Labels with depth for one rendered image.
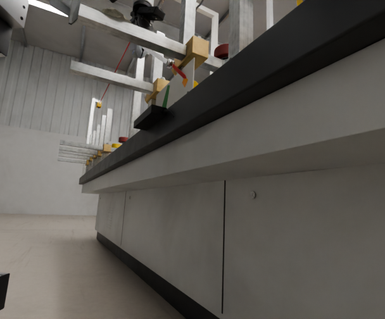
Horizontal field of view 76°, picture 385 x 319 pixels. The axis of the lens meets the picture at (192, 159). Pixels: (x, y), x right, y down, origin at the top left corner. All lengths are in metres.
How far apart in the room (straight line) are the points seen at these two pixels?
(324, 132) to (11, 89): 8.85
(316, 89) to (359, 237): 0.29
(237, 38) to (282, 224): 0.42
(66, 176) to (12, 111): 2.34
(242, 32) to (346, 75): 0.25
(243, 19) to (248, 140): 0.24
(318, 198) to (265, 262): 0.22
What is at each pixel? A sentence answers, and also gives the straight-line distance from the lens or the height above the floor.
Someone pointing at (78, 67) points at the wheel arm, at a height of 0.84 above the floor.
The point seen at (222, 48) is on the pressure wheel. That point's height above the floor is 0.89.
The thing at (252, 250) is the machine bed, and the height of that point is 0.32.
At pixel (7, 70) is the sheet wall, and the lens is 9.25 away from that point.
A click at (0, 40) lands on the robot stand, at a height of 0.84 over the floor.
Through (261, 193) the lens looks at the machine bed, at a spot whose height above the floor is 0.47.
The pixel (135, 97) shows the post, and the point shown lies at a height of 0.92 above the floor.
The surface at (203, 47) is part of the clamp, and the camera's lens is 0.72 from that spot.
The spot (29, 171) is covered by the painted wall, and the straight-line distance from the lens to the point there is 8.36.
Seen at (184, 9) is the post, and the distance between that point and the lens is 0.86.
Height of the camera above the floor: 0.43
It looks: 11 degrees up
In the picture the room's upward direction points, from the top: 3 degrees clockwise
